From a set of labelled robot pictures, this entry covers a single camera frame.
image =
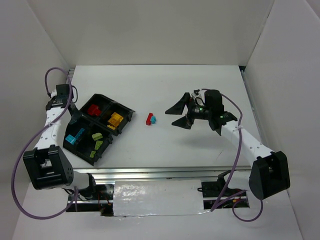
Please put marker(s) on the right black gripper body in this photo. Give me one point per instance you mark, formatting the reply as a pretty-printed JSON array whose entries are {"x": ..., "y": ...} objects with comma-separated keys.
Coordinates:
[{"x": 188, "y": 110}]

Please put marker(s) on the orange flower lego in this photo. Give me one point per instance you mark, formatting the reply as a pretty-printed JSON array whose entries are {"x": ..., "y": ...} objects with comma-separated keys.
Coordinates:
[{"x": 114, "y": 120}]

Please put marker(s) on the black four-compartment tray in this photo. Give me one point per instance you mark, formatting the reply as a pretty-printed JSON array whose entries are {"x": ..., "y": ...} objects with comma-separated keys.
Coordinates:
[{"x": 96, "y": 124}]

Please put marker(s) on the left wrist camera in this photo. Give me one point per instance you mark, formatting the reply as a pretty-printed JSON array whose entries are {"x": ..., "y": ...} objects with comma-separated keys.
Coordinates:
[{"x": 53, "y": 93}]

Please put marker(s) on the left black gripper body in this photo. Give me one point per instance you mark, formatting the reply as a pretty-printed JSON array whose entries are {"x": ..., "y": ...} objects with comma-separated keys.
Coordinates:
[{"x": 72, "y": 110}]

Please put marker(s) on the aluminium rail frame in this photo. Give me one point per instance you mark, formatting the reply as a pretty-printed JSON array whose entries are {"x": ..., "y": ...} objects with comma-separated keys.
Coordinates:
[{"x": 161, "y": 150}]

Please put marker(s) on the red curved lego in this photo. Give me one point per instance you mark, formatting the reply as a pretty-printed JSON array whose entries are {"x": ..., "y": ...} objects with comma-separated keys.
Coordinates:
[{"x": 95, "y": 112}]

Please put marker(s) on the teal rounded lego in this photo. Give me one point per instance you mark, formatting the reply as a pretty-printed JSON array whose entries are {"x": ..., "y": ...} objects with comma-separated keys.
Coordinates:
[{"x": 71, "y": 139}]

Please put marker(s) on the red arch lego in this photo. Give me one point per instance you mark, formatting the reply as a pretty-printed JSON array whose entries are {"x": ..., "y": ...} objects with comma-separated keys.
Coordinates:
[{"x": 148, "y": 120}]

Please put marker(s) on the small green lego piece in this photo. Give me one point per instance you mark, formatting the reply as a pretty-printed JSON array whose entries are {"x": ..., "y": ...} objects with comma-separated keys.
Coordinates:
[{"x": 92, "y": 154}]

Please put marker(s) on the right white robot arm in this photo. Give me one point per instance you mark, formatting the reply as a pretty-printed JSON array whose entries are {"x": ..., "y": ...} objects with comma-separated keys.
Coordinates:
[{"x": 257, "y": 168}]

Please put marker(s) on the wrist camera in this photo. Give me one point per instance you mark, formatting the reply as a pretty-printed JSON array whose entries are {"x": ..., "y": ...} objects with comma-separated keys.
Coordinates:
[
  {"x": 196, "y": 94},
  {"x": 53, "y": 93}
]

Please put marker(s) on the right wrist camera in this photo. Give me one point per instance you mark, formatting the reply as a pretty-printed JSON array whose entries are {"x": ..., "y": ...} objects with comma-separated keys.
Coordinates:
[{"x": 196, "y": 94}]

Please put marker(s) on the light green slope lego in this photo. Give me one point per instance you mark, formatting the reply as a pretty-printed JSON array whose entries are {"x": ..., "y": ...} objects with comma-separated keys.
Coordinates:
[{"x": 97, "y": 136}]

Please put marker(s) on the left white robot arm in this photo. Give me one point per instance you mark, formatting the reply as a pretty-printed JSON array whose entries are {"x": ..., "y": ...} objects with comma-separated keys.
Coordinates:
[{"x": 47, "y": 165}]

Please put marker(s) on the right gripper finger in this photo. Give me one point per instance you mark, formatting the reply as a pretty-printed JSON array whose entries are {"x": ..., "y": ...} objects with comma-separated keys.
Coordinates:
[
  {"x": 184, "y": 122},
  {"x": 179, "y": 107}
]

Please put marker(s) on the red lego with flower print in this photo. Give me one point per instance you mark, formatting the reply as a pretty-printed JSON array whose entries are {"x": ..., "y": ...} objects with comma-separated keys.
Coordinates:
[{"x": 92, "y": 107}]

